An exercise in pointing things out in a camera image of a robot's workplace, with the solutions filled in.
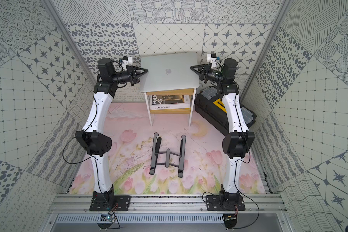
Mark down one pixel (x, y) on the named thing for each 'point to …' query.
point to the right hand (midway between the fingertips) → (189, 69)
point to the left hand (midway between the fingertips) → (146, 69)
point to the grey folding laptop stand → (156, 148)
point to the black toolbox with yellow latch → (209, 105)
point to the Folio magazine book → (169, 102)
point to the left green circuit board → (107, 217)
